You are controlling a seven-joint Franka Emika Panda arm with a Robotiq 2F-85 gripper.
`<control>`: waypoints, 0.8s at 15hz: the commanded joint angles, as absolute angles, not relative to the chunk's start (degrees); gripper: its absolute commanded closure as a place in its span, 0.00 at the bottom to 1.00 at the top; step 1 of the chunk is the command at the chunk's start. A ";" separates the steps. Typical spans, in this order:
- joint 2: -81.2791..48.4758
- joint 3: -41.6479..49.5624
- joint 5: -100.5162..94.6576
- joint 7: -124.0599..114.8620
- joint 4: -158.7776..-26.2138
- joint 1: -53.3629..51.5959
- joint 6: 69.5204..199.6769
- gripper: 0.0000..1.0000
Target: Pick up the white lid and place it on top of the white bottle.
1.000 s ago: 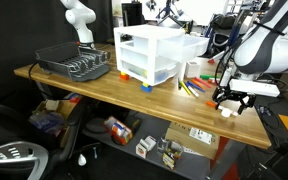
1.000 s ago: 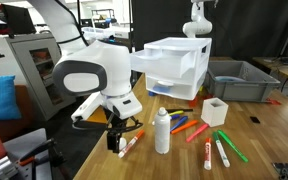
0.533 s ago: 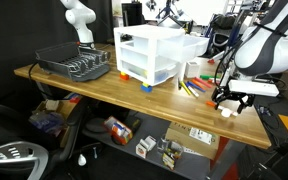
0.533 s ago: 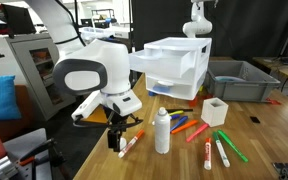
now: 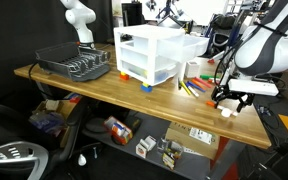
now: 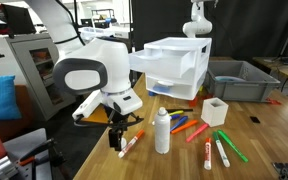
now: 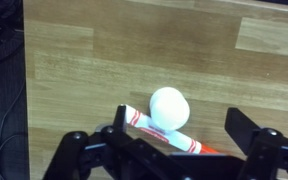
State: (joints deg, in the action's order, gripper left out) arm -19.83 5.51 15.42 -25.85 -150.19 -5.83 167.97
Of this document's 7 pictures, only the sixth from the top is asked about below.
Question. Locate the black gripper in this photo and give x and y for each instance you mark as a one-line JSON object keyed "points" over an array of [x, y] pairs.
{"points": [[119, 120]]}

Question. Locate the white bottle lid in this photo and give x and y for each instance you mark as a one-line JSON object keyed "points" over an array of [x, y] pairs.
{"points": [[123, 143]]}

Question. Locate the white plastic bottle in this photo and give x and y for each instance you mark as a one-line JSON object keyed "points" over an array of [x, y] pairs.
{"points": [[162, 133]]}

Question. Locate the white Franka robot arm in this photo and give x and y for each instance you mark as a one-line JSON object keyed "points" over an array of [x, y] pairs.
{"points": [[94, 66]]}

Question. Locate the white marker orange cap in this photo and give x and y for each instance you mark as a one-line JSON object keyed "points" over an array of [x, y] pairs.
{"points": [[132, 144]]}

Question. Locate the yellow floor mat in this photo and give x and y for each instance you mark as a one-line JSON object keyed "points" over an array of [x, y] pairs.
{"points": [[97, 117]]}

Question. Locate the blue toy block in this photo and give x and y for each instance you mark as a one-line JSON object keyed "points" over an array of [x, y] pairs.
{"points": [[152, 93]]}

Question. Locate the white marker blue cap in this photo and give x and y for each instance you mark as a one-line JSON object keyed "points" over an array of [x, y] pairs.
{"points": [[175, 116]]}

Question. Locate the yellow marker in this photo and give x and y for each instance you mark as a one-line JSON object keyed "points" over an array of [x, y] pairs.
{"points": [[176, 113]]}

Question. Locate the black marker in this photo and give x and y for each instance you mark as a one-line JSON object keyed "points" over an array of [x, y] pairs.
{"points": [[180, 110]]}

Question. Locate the pink marker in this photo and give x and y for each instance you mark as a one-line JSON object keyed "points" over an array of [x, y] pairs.
{"points": [[197, 132]]}

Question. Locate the red toy block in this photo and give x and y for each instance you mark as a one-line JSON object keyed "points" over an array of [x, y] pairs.
{"points": [[208, 96], [193, 101]]}

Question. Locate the white marker red cap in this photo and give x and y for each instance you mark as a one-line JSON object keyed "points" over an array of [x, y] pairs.
{"points": [[207, 155]]}

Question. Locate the grey side table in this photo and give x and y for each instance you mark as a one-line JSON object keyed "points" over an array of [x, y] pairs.
{"points": [[27, 140]]}

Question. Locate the white square pen holder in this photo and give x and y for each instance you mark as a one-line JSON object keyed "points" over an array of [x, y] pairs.
{"points": [[214, 115]]}

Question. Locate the white marker green cap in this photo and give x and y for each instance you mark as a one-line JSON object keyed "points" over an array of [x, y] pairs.
{"points": [[221, 151]]}

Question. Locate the clear plastic storage bin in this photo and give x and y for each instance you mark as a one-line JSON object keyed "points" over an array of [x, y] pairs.
{"points": [[117, 31]]}

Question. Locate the white plastic drawer unit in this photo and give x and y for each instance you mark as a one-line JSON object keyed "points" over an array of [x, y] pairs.
{"points": [[206, 66]]}

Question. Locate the brown sofa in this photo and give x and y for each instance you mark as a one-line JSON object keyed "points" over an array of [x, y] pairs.
{"points": [[7, 128]]}

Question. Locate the grey metal cabinet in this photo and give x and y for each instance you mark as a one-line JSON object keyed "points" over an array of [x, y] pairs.
{"points": [[19, 73]]}

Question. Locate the pale blue plate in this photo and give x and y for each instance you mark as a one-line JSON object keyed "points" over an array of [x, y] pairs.
{"points": [[229, 79]]}

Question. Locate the blue cushion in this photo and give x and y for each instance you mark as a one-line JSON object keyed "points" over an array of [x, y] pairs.
{"points": [[0, 98]]}

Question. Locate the small black flat object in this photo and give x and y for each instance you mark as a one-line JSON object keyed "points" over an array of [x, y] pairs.
{"points": [[255, 120]]}

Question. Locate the grey plastic crate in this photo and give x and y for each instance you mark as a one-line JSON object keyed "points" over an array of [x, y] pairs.
{"points": [[250, 91]]}

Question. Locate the black monitor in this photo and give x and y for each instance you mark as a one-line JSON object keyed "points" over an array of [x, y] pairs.
{"points": [[19, 18]]}

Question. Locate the red plastic clip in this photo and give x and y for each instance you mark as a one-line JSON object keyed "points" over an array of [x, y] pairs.
{"points": [[273, 101]]}

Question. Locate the black curtain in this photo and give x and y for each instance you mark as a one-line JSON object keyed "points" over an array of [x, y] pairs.
{"points": [[250, 26]]}

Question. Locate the wooden side table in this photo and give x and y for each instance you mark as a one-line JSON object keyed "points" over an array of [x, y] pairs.
{"points": [[284, 68]]}

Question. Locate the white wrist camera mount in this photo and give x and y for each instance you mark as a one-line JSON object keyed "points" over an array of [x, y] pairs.
{"points": [[85, 108]]}

